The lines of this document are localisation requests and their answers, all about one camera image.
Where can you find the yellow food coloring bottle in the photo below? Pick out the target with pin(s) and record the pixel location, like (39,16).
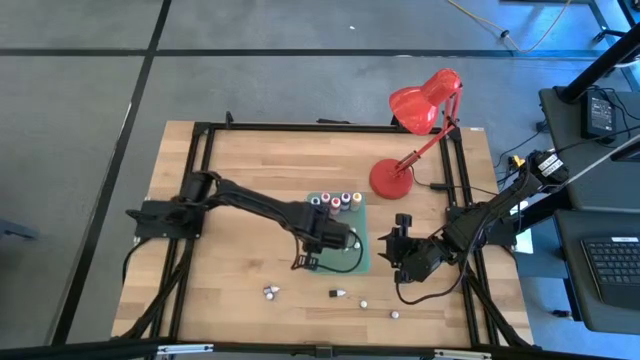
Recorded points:
(356,199)

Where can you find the small brown dropper bottle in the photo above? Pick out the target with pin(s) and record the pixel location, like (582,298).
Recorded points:
(334,293)

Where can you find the grey slanted rod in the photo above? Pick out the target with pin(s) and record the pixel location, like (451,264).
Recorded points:
(610,154)

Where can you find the black chair base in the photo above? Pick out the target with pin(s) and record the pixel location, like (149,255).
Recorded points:
(607,36)

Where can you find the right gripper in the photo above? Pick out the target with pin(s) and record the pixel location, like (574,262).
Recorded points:
(422,257)

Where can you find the black crossbar with silver brackets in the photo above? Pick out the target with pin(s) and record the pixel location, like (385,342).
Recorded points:
(75,350)

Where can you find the purple food coloring bottle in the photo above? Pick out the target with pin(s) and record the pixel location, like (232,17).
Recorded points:
(345,199)

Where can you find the red food coloring bottle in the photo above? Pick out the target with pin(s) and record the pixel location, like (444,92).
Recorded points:
(335,205)

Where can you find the red desk lamp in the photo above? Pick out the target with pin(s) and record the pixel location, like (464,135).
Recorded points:
(420,107)

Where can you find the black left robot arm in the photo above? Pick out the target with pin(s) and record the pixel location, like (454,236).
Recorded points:
(250,200)

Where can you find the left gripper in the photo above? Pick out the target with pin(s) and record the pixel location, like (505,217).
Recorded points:
(332,235)

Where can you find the yellow plug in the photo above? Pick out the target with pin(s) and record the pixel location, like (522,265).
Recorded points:
(515,161)

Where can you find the black slanted post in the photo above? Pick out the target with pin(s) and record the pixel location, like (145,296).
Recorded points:
(600,65)

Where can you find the green translucent plastic bin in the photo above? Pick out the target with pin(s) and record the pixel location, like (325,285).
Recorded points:
(361,220)

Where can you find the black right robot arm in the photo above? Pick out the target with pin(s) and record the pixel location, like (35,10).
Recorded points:
(500,210)

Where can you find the black laptop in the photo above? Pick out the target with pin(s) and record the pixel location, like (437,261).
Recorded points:
(617,265)

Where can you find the black floor plug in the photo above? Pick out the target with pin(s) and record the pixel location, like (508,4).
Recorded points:
(561,314)

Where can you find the dark grey side desk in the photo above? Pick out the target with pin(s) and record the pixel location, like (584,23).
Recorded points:
(600,195)

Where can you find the black aluminium table frame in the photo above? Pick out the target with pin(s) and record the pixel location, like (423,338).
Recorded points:
(350,128)

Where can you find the black power adapter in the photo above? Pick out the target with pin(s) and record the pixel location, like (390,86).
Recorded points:
(597,115)

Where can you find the grey floor object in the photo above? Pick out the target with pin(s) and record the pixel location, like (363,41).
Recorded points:
(15,230)

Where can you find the blue food coloring bottle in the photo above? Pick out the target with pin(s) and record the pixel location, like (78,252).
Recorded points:
(315,201)

